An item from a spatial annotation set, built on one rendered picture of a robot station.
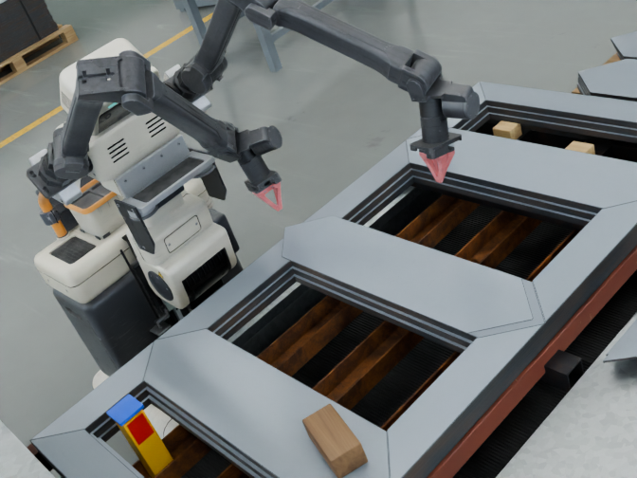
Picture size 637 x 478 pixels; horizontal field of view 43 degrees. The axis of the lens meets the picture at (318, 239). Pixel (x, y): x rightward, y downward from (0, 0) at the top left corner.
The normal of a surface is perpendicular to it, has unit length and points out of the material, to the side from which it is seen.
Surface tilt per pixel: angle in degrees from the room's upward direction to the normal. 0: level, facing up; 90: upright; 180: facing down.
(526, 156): 0
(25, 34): 90
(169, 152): 90
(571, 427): 0
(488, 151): 0
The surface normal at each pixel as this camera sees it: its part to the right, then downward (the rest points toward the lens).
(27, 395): -0.29, -0.79
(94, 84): 0.01, -0.28
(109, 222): 0.70, 0.26
